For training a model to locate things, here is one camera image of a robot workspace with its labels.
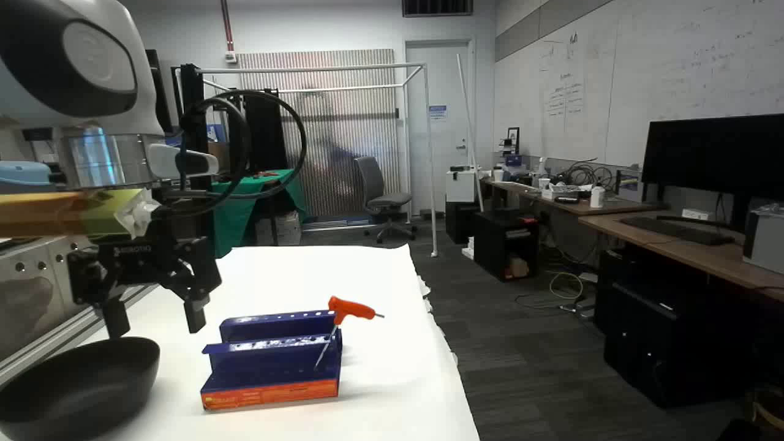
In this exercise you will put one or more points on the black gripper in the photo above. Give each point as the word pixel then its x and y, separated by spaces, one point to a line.
pixel 178 229

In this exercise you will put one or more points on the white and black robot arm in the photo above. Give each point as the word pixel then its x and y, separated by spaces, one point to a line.
pixel 51 75

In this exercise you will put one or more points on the black frying pan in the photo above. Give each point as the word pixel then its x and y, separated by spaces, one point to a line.
pixel 77 393

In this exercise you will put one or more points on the green cloth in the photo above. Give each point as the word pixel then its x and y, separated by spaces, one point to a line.
pixel 247 204

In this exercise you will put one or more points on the black upright stand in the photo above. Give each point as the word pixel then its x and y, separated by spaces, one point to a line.
pixel 190 107

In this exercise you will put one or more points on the grey office chair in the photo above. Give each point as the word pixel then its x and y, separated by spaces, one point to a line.
pixel 386 200

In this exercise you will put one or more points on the white door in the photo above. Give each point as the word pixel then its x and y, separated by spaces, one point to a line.
pixel 439 124

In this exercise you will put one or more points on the black storage box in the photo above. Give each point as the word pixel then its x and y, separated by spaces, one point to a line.
pixel 503 246

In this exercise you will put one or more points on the ceiling air vent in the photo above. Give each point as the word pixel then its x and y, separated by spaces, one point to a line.
pixel 437 5

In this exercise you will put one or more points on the white cup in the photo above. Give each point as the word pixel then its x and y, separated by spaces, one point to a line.
pixel 597 197

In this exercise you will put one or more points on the black keyboard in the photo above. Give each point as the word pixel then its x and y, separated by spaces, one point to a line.
pixel 677 229

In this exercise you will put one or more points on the wooden desk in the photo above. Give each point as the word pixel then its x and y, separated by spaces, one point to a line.
pixel 694 248

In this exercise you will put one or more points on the black computer monitor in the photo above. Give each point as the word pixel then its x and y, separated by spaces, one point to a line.
pixel 711 155

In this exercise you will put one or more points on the white box device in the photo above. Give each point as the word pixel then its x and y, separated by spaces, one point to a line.
pixel 765 239

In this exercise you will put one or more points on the aluminium table rail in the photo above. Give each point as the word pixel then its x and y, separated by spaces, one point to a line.
pixel 40 335

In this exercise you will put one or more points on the white pipe frame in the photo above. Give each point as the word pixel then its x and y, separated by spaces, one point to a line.
pixel 426 155

